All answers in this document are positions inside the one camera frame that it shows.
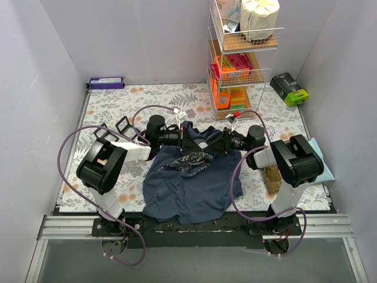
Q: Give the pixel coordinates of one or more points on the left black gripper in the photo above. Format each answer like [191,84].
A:
[181,139]

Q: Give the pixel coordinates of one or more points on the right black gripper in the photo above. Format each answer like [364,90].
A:
[224,141]

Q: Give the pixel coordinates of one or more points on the navy blue printed t-shirt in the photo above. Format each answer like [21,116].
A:
[191,187]

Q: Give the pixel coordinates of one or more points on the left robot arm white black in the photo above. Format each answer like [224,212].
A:
[100,168]

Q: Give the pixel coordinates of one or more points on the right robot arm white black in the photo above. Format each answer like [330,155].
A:
[297,162]

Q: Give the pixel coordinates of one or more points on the black display case pink brooch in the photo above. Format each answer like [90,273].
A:
[125,125]

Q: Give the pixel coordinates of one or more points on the black display case gold brooch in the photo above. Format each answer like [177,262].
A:
[102,132]

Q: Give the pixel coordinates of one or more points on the orange box bottom left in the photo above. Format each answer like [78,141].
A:
[222,100]

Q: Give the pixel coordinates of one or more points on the orange yellow box bottom front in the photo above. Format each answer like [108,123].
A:
[237,98]

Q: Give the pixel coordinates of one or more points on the cassava chips bag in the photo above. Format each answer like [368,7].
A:
[273,177]

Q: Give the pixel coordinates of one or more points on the orange snack box upper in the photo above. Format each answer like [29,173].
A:
[224,63]

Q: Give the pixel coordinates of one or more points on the magenta pink box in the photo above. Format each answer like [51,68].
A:
[241,61]

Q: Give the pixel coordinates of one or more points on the black green box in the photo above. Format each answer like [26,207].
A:
[288,89]

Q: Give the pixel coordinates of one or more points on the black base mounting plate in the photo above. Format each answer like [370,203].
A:
[229,230]

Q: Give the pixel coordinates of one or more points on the purple flat box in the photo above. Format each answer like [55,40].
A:
[106,83]

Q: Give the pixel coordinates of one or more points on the teal blue box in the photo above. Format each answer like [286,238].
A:
[232,24]

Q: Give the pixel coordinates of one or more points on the cream paper wrapped roll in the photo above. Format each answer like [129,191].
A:
[258,19]

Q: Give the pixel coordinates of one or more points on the pink white carton top shelf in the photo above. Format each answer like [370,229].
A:
[227,9]

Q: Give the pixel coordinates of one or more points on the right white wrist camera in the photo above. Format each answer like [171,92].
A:
[232,119]

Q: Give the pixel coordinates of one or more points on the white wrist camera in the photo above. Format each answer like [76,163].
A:
[232,119]
[180,115]

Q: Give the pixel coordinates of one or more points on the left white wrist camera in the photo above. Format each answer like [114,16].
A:
[180,115]

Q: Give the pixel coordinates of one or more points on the white wire shelf rack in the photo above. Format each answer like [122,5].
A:
[253,82]

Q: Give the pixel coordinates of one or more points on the aluminium rail frame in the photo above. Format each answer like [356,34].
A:
[67,252]

